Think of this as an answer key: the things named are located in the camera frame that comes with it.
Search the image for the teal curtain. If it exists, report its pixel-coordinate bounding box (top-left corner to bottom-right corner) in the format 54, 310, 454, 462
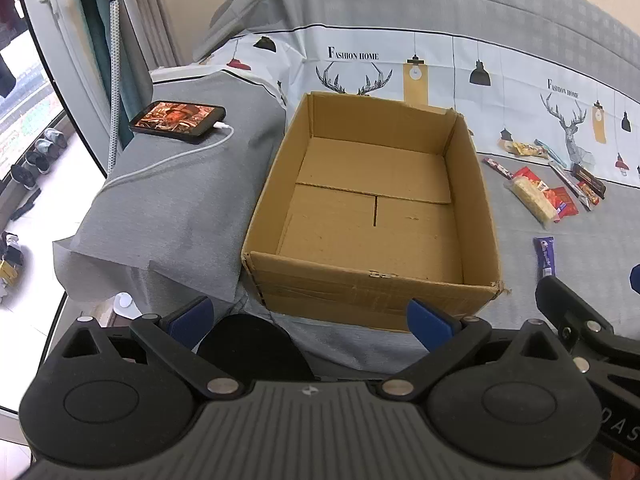
70, 0, 121, 126

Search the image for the light blue snack bar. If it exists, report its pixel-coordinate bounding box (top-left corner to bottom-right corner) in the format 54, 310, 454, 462
534, 139, 568, 166

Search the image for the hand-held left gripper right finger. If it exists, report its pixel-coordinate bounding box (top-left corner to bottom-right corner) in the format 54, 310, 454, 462
375, 298, 576, 403

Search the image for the silver bar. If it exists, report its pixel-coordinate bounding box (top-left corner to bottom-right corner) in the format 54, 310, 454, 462
548, 161, 587, 198

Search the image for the white rice cracker packet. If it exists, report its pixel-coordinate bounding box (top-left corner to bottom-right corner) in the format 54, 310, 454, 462
509, 176, 557, 224

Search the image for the black smartphone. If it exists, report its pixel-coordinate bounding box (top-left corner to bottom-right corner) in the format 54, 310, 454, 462
128, 101, 227, 146

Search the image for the dark brown chocolate bar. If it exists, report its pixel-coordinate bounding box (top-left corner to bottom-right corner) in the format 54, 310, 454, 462
571, 162, 607, 198

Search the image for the black shoe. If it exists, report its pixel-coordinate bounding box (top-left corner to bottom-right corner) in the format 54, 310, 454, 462
10, 162, 40, 192

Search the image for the red orange snack packet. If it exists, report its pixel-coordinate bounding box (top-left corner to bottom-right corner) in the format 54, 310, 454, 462
542, 186, 581, 222

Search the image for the yellow snack packet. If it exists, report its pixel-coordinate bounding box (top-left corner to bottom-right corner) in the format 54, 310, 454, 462
512, 141, 551, 158

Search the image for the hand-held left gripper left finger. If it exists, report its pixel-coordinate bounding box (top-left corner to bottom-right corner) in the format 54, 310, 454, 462
60, 296, 246, 402

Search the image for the red gold snack packet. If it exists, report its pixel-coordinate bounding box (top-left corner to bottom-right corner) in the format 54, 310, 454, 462
512, 166, 543, 186

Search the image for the purple chocolate bar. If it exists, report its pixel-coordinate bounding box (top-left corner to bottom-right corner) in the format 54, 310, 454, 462
533, 236, 557, 277

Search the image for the orange red snack bar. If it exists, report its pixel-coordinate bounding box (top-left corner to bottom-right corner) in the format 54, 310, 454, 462
575, 182, 601, 211

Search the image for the grey quilt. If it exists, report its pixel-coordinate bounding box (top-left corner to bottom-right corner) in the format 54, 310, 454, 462
52, 70, 290, 305

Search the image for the grey curtain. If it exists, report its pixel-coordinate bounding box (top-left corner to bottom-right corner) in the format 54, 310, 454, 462
112, 0, 176, 103

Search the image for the dark hanging garment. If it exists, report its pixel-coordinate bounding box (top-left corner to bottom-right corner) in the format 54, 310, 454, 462
0, 45, 18, 101

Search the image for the white plastic object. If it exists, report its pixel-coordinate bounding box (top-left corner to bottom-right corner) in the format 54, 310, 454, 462
112, 292, 143, 320

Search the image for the cardboard box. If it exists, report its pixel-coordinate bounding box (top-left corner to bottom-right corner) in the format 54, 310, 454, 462
241, 91, 512, 333

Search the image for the white window frame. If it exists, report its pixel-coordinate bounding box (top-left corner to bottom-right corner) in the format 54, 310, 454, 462
20, 0, 116, 176

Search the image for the white charging cable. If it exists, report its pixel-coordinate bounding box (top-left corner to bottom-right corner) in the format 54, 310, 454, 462
100, 120, 235, 196

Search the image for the black slipper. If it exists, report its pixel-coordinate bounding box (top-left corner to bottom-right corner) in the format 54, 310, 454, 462
9, 191, 43, 222

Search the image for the grey printed bedsheet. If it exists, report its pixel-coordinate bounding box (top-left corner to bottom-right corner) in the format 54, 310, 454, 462
192, 0, 640, 381

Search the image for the red white stick bar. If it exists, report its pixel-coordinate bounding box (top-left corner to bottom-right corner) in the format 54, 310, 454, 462
482, 157, 515, 181

